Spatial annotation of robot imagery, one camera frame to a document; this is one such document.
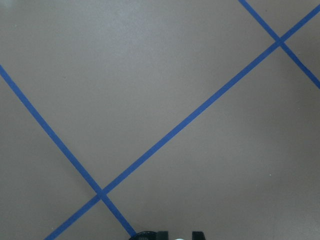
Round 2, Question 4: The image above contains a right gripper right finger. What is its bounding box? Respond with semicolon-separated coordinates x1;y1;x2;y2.
192;231;206;240

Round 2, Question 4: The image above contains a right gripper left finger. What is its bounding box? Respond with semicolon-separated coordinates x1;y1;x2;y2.
156;231;169;240

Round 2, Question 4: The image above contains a black mesh pen cup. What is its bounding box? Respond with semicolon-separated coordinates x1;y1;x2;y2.
129;231;158;240

